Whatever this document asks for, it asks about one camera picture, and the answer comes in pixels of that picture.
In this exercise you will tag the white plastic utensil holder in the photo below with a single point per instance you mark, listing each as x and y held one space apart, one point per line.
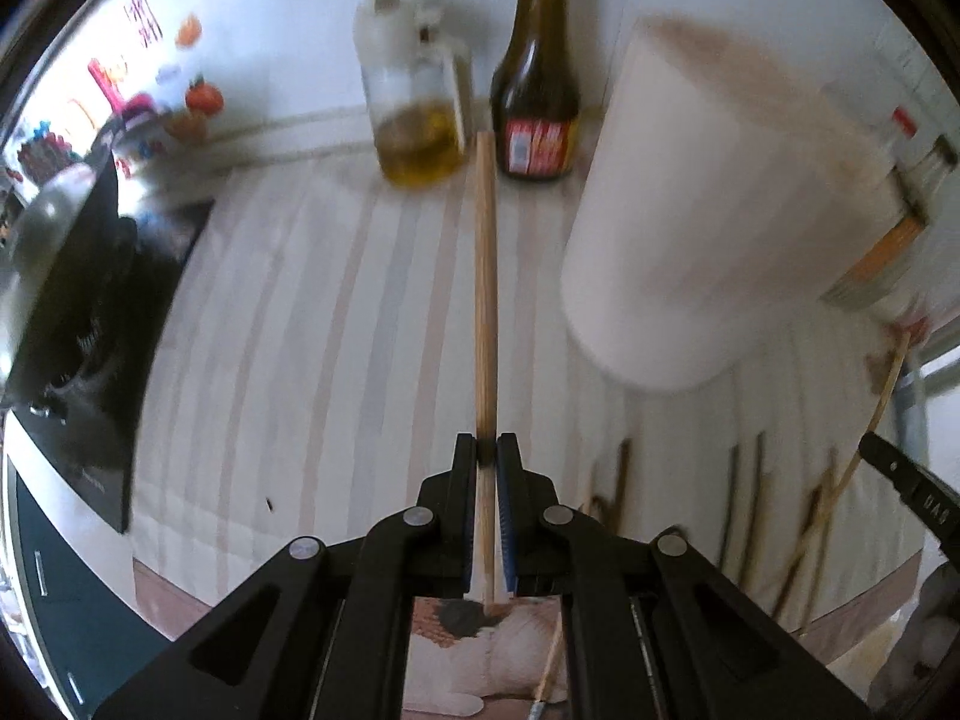
712 225

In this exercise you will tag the brown wooden chopstick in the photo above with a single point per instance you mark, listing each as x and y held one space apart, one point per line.
810 532

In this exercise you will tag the black gas stove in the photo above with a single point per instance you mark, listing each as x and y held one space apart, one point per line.
90 360

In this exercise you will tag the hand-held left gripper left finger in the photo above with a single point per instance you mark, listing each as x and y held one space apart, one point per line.
462 499

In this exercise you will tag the dark wooden chopstick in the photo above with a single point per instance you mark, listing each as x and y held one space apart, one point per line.
752 510
622 484
730 502

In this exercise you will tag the metal pot lid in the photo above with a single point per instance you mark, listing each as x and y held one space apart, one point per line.
45 225

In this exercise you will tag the orange label glass bottle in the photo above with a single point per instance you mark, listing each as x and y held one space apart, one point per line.
877 255

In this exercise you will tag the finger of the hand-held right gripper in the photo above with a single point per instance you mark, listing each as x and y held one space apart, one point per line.
911 484

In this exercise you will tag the dark soy sauce bottle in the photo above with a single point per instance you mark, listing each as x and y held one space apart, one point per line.
535 90

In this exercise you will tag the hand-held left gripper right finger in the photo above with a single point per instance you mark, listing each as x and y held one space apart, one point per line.
508 510

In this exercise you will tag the pale cloth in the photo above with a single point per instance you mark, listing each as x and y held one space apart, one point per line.
480 660

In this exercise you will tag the pink plastic item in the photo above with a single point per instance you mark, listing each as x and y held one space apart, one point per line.
112 86

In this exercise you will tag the dark green cabinet door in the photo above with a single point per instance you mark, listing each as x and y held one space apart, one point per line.
82 615

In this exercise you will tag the thin pale bamboo chopstick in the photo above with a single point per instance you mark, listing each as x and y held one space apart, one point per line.
862 457
546 675

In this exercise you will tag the clear cooking oil bottle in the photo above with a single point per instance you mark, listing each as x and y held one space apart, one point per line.
416 120

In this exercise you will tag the light wooden chopstick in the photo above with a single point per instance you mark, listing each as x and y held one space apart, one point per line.
486 277

